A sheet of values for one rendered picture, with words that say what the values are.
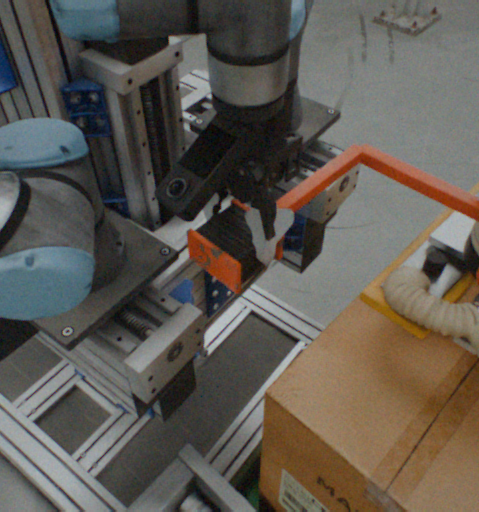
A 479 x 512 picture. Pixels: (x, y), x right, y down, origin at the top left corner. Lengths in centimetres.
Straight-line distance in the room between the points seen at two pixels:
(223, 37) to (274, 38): 4
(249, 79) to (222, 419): 124
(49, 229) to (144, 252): 28
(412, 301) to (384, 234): 173
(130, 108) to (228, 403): 99
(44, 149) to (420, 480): 62
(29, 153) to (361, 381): 55
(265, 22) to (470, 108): 285
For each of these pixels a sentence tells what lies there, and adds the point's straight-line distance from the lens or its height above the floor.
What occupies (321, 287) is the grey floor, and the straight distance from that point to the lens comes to 218.
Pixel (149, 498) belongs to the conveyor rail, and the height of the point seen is 59.
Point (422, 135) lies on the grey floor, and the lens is 303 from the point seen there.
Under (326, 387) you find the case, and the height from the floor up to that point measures 94.
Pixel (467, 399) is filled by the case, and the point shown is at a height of 94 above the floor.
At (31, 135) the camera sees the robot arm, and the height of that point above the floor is 127.
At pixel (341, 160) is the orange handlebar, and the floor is 120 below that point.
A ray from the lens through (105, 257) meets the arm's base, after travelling 82.
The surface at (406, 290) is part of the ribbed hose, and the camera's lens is 71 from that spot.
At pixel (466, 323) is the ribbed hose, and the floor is 114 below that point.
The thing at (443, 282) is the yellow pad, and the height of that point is 108.
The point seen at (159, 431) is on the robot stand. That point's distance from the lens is 163.
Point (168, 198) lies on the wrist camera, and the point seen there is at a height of 131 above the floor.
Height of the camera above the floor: 167
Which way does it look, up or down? 47 degrees down
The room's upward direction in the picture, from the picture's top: straight up
